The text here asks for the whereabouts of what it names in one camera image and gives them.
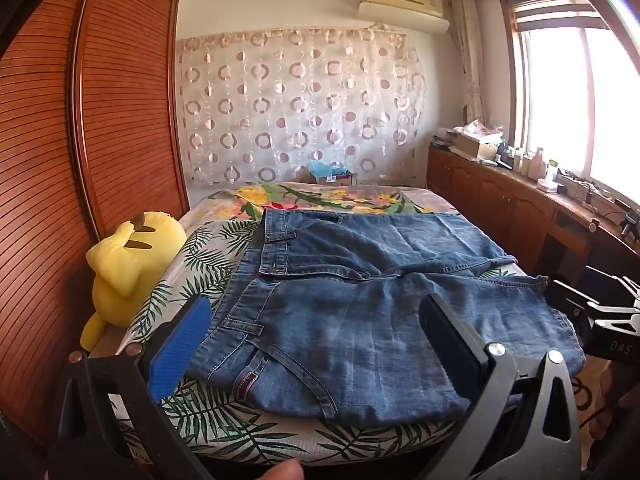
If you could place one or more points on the small black tripod device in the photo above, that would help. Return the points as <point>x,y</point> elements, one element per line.
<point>631,225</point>

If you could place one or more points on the white plastic bottle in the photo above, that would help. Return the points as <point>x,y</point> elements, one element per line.
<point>538,162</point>

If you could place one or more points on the person's left hand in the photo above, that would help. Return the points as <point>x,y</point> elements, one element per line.
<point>282,472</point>

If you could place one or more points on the wooden cabinet counter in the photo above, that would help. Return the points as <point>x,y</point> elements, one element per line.
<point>500,200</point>

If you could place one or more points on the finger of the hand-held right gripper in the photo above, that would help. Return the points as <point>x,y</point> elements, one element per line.
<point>610,285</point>
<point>570,295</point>

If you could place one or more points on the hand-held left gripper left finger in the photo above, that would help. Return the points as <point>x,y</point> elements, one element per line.
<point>180,345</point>

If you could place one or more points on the yellow plush toy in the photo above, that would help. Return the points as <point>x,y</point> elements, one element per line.
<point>130,260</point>

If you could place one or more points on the floral blanket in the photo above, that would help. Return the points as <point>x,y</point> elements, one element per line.
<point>325,197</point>

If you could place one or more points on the pale bunched window curtain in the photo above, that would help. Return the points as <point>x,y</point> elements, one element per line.
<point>470,60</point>

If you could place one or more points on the blue denim pants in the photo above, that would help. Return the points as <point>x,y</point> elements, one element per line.
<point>350,320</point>

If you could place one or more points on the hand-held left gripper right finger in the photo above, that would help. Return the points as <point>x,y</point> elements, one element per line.
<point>450,350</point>

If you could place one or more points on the cardboard box with blue cloth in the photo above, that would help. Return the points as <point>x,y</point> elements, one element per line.
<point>332,177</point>

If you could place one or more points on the cream wall air conditioner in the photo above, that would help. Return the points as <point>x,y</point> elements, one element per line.
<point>400,2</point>

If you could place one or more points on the crumpled paper pile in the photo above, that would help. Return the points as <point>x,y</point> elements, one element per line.
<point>477,129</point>

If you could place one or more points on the open cardboard box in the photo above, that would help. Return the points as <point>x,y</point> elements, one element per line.
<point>472,147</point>

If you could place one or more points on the wooden framed window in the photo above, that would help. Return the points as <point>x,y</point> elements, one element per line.
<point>560,100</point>

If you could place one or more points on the circle patterned sheer curtain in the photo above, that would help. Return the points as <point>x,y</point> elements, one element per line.
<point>300,110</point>

